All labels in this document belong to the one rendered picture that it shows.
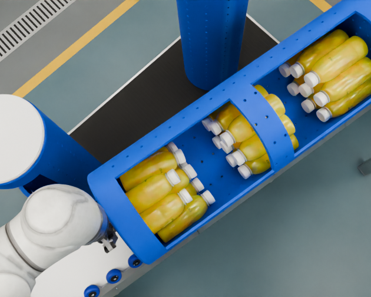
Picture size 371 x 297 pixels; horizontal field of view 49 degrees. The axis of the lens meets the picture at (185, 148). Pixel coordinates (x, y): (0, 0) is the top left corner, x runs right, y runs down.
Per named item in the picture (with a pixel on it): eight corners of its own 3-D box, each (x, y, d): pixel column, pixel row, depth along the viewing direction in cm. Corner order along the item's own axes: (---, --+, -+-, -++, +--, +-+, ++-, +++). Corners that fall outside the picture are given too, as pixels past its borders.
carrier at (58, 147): (50, 170, 210) (65, 223, 203) (-56, 112, 125) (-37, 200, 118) (102, 151, 211) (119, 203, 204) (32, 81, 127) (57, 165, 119)
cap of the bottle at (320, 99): (317, 97, 116) (312, 101, 116) (318, 89, 113) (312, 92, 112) (327, 105, 114) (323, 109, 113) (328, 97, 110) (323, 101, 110)
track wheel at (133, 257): (147, 261, 118) (145, 256, 120) (138, 254, 115) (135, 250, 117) (135, 271, 118) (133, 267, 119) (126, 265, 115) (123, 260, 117)
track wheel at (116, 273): (103, 283, 115) (102, 278, 116) (116, 286, 117) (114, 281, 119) (113, 271, 114) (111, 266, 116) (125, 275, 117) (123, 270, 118)
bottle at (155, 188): (126, 216, 110) (177, 183, 109) (125, 227, 104) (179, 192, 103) (112, 197, 109) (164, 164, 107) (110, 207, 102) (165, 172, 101)
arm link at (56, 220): (84, 180, 77) (26, 223, 76) (55, 161, 62) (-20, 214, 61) (116, 226, 75) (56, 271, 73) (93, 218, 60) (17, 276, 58)
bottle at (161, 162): (115, 167, 110) (170, 143, 113) (124, 187, 113) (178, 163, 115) (118, 176, 104) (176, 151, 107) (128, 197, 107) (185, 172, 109)
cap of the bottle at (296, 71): (298, 62, 113) (293, 66, 113) (305, 74, 114) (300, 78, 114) (291, 63, 117) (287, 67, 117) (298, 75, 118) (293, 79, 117)
